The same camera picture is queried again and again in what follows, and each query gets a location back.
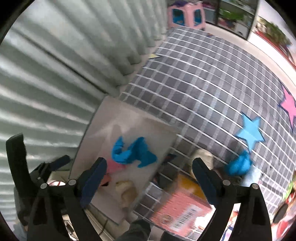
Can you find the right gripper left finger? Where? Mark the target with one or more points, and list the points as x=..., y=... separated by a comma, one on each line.
x=46, y=221

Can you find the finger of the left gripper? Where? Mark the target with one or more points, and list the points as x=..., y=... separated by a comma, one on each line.
x=45, y=169

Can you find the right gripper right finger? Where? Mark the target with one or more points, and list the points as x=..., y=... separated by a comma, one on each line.
x=252, y=222

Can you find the dark blue towel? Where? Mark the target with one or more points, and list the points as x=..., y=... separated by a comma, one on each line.
x=240, y=166

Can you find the beige plush cloth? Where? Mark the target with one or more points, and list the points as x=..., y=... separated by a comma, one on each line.
x=127, y=192

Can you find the pink sponge block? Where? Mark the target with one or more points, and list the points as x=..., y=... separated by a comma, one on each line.
x=113, y=167

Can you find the blue rubber glove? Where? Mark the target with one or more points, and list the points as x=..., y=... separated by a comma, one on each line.
x=137, y=151

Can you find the light blue fluffy duster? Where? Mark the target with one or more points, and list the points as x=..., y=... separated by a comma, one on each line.
x=252, y=176

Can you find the white polka dot cloth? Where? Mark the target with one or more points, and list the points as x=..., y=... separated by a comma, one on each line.
x=206, y=157

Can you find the orange cardboard box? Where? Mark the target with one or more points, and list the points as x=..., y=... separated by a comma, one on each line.
x=184, y=201

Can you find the person legs in jeans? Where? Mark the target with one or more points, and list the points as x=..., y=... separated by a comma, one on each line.
x=139, y=230

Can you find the grey storage box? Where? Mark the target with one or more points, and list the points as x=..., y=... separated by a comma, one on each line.
x=113, y=119

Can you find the grey green curtain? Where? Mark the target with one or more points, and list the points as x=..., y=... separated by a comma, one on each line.
x=59, y=59

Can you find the grey checked star rug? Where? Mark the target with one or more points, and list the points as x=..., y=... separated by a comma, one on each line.
x=204, y=85

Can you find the green potted plant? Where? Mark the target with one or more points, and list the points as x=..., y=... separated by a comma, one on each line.
x=272, y=32

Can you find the dark glass shelf cabinet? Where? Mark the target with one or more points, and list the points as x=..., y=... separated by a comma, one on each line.
x=236, y=16

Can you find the pink plastic stool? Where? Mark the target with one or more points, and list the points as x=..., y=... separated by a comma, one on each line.
x=187, y=14

